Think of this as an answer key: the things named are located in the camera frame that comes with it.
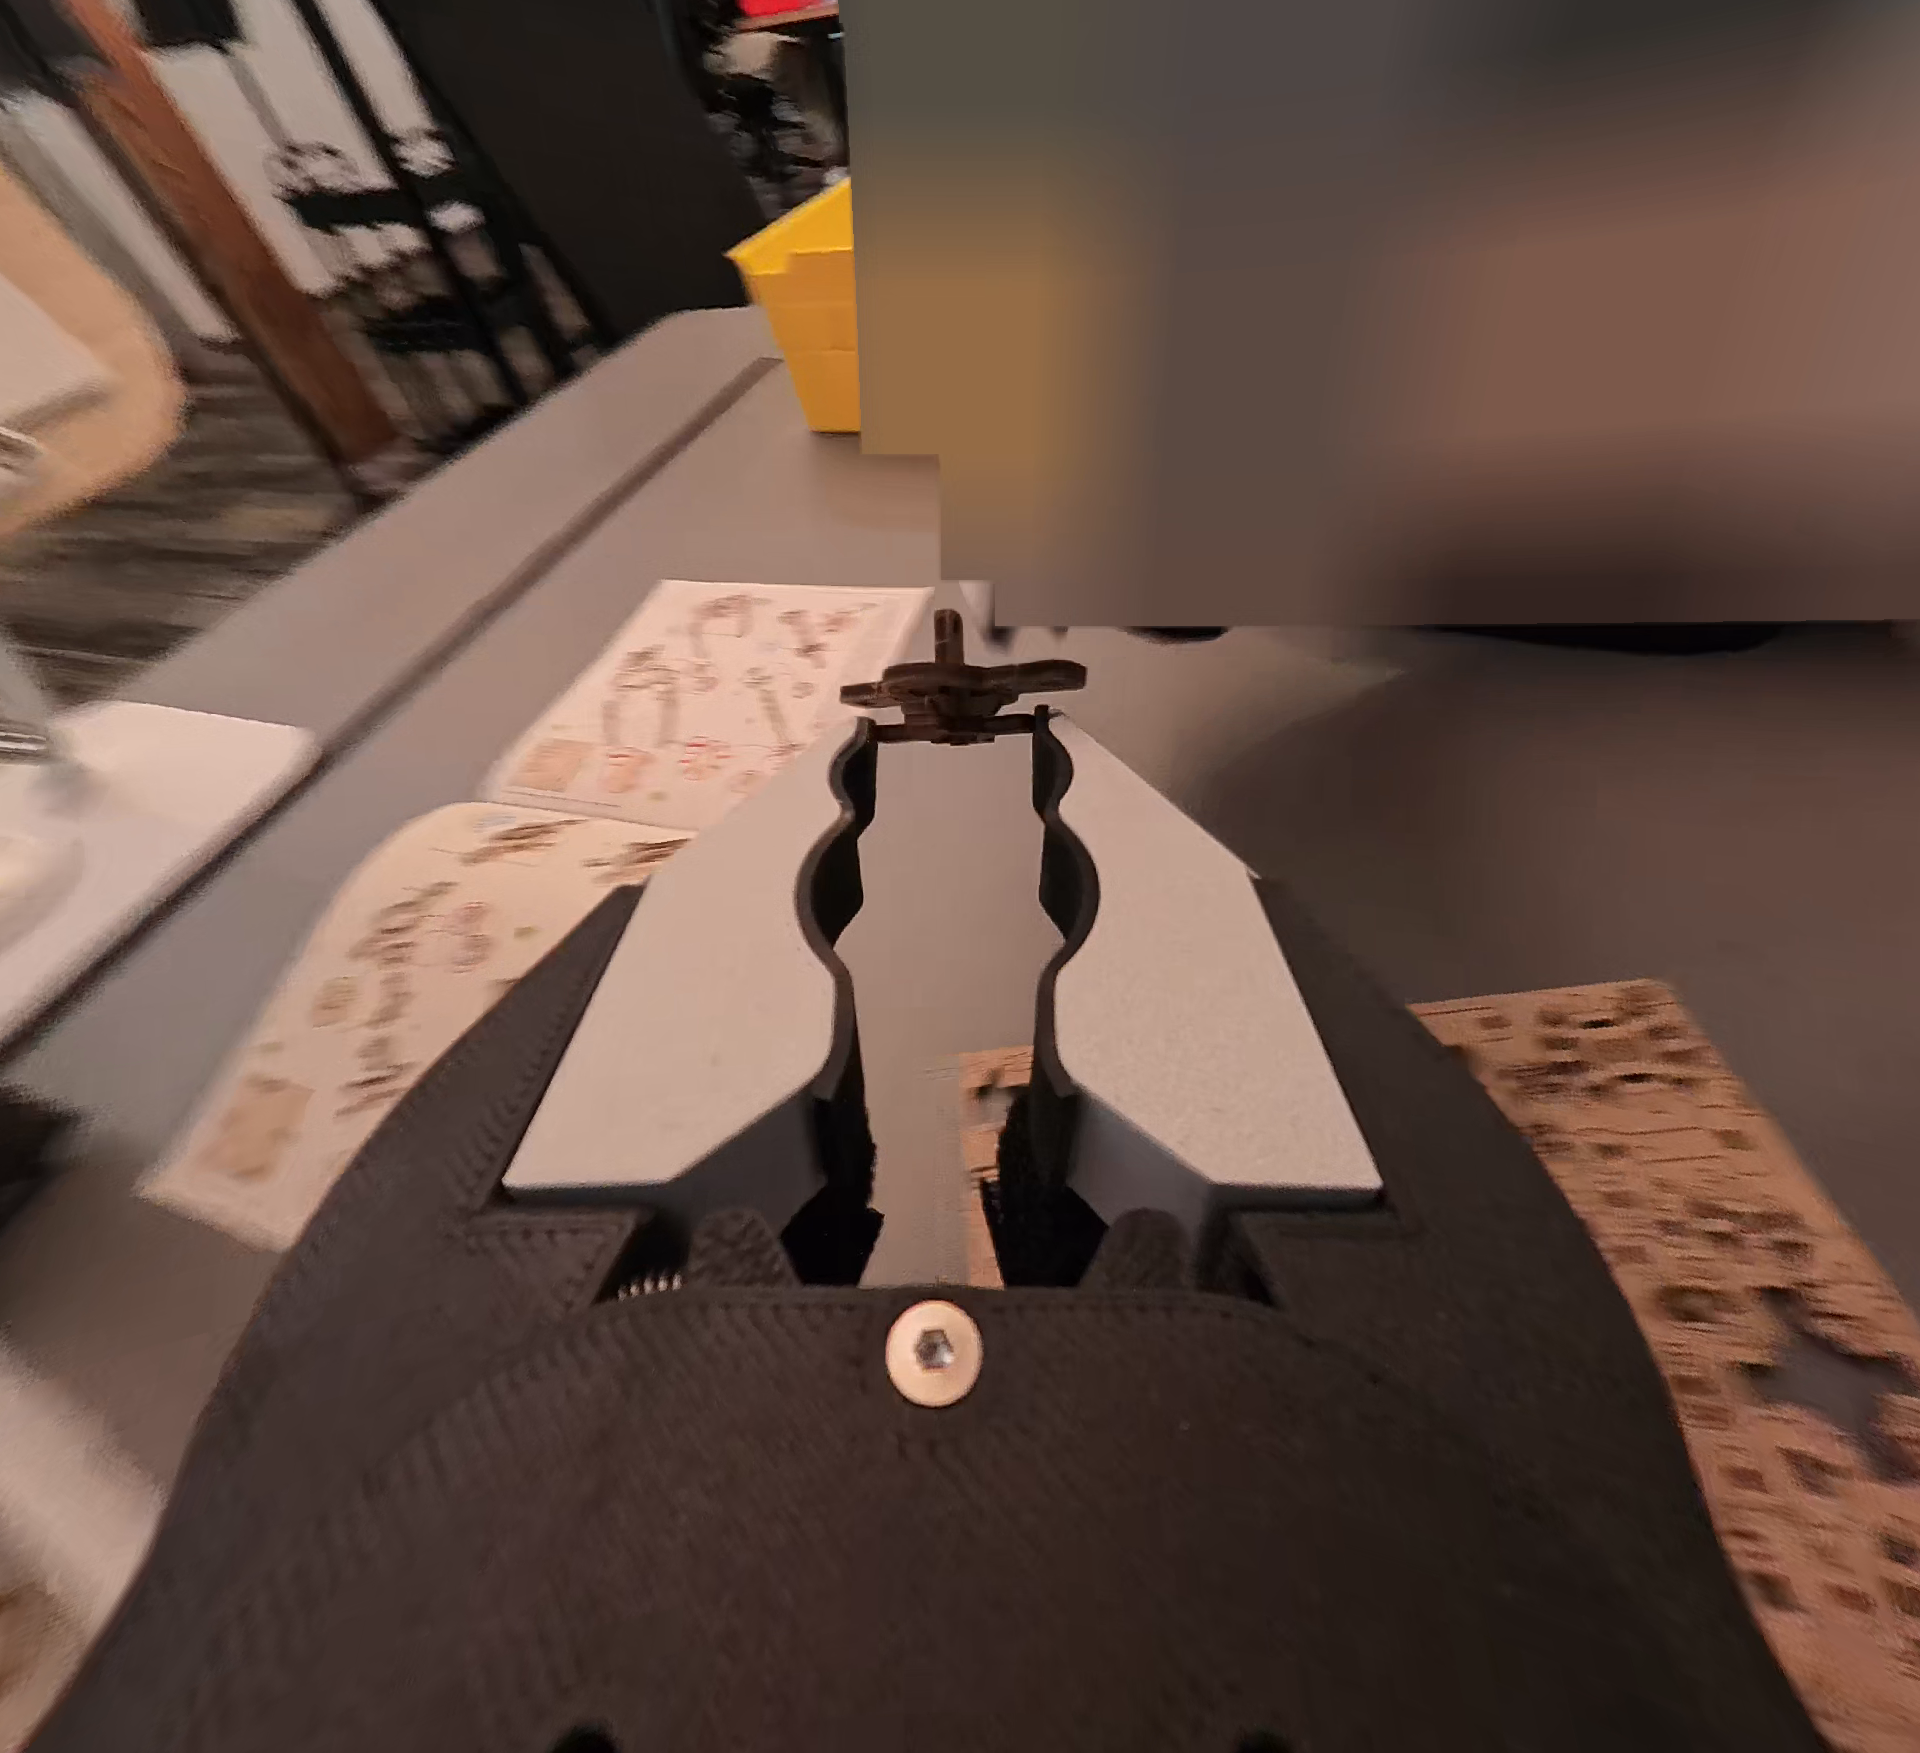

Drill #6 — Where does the yellow plastic bin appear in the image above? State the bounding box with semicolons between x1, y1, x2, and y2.
727;177;863;435

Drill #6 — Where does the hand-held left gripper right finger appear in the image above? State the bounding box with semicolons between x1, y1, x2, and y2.
1032;710;1385;1223

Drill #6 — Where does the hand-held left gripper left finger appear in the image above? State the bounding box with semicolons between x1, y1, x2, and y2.
498;715;881;1223

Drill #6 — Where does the illustrated instruction booklet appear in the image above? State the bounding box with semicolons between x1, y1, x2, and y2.
135;579;935;1252

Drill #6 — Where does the black utility cart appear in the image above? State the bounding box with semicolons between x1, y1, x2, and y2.
270;133;602;459

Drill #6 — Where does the black divider panel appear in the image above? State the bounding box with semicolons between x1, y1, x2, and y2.
336;0;767;346

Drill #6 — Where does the white stand base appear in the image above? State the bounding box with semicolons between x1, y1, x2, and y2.
0;701;320;1035

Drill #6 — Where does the laser-cut wooden parts sheet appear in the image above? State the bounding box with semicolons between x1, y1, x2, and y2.
961;981;1920;1753

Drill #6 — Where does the thick wooden post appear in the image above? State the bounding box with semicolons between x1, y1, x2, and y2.
0;0;400;467

